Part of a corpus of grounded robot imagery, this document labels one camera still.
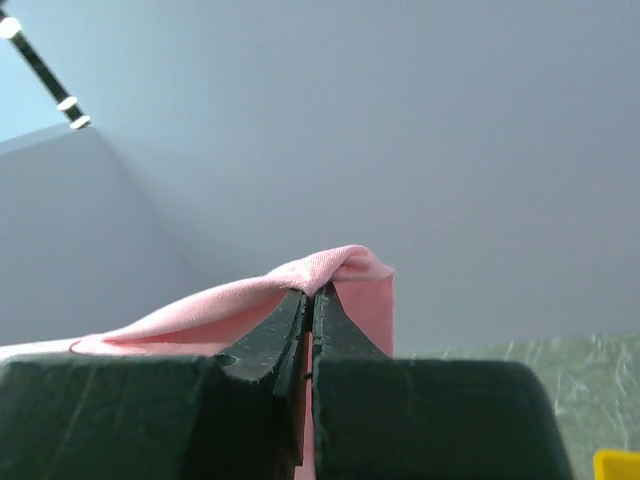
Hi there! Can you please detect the yellow plastic tray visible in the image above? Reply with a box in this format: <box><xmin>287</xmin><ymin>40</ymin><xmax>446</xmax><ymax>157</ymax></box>
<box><xmin>593</xmin><ymin>449</ymin><xmax>640</xmax><ymax>480</ymax></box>

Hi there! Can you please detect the ceiling track light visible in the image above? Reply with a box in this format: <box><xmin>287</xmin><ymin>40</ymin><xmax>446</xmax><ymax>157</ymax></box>
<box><xmin>1</xmin><ymin>9</ymin><xmax>92</xmax><ymax>131</ymax></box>

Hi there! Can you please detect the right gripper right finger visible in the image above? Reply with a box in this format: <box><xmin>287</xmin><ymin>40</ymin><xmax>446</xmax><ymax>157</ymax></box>
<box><xmin>312</xmin><ymin>285</ymin><xmax>573</xmax><ymax>480</ymax></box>

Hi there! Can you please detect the pink t shirt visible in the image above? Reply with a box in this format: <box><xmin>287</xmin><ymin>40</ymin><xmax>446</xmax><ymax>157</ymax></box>
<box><xmin>1</xmin><ymin>245</ymin><xmax>394</xmax><ymax>479</ymax></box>

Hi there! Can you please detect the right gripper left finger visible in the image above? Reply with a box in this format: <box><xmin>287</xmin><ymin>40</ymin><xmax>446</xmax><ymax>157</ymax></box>
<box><xmin>1</xmin><ymin>291</ymin><xmax>308</xmax><ymax>479</ymax></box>

